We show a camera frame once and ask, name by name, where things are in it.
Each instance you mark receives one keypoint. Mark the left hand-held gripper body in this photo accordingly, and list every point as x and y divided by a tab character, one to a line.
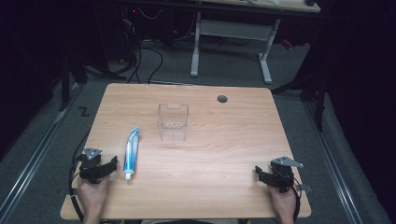
91	169

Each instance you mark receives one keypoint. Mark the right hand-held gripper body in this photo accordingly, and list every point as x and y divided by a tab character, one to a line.
283	175

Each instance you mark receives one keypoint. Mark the blue white toothpaste tube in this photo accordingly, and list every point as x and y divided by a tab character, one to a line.
131	152

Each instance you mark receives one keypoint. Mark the clear plastic container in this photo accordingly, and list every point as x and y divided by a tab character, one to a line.
173	123

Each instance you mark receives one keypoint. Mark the person's left hand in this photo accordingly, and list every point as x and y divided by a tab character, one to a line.
92	196

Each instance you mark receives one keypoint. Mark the person's right hand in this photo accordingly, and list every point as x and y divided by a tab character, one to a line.
285	203

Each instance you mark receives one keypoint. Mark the black metal stand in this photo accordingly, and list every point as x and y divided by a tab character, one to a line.
319	102
65	84

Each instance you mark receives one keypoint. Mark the dark round table grommet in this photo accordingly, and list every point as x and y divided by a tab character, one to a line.
222	99

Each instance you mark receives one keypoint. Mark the small red object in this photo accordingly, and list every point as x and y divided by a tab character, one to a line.
286	44

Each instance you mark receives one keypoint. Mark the dark computer equipment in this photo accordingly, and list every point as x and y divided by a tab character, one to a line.
129	31

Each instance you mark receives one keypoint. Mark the white-framed wooden desk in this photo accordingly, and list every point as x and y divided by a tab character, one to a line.
233	29

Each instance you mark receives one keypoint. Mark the metal floor rail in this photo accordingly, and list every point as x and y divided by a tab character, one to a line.
333	168
34	158

